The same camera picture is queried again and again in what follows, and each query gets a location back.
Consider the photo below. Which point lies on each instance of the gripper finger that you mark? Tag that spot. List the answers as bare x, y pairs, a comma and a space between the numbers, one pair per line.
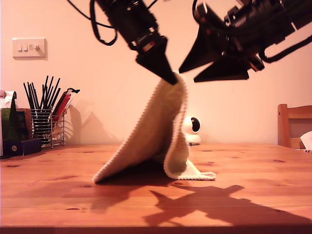
204, 48
229, 72
152, 64
164, 56

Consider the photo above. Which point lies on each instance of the cream terry tea towel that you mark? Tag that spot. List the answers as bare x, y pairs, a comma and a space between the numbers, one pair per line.
158, 117

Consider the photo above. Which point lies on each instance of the wooden chair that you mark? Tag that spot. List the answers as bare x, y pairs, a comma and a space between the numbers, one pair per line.
282, 126

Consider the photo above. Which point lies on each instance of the black chopstick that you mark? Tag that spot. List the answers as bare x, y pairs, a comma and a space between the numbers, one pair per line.
53, 92
28, 95
43, 96
48, 92
44, 92
31, 95

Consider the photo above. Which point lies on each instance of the white tissue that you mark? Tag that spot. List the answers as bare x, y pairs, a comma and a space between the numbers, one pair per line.
307, 140

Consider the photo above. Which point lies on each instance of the dark blue printed packet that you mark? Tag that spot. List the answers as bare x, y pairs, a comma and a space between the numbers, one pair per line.
23, 124

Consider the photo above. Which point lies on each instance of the dark blue box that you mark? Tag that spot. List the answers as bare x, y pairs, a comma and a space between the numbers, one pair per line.
26, 147

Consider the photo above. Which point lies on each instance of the white round security camera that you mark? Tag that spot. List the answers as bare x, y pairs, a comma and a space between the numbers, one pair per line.
193, 136

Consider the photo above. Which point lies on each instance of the white light switch plate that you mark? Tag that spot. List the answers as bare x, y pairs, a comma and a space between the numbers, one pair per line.
29, 52

